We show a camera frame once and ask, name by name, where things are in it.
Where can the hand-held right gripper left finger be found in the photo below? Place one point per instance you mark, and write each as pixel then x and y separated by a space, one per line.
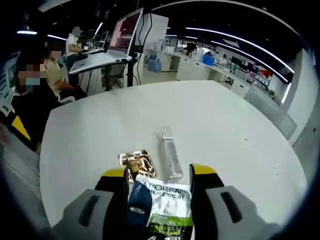
pixel 100 215

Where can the white framed monitor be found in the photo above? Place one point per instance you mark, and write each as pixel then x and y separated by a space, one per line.
pixel 6 80

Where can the open laptop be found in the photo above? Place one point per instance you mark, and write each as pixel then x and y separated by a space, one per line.
pixel 103 40

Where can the green black skincare sachet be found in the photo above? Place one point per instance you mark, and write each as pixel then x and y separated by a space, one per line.
pixel 170 205

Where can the clear skincare bottle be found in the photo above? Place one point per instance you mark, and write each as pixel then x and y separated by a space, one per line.
pixel 171 155

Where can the gold skincare sachet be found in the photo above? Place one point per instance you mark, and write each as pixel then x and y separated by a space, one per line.
pixel 138 162

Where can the white monitor desk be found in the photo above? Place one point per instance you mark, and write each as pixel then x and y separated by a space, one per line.
pixel 97 61

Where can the clear skincare sachet blue contents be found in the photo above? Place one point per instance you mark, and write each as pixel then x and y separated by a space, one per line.
pixel 140 197

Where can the long white counter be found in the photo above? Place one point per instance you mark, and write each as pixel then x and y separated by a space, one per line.
pixel 190 67

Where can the grey office chair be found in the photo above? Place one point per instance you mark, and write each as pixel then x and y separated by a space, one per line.
pixel 22 180

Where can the blue storage bin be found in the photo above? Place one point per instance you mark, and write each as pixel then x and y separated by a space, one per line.
pixel 208 60

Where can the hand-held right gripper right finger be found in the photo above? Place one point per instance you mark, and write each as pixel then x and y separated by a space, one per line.
pixel 215 215

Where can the red white display shelf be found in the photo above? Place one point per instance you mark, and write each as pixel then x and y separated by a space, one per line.
pixel 258 72

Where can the blue water jug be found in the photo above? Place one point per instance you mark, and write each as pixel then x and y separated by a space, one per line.
pixel 150 63
pixel 157 66

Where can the large computer monitor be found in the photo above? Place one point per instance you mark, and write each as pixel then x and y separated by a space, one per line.
pixel 125 32

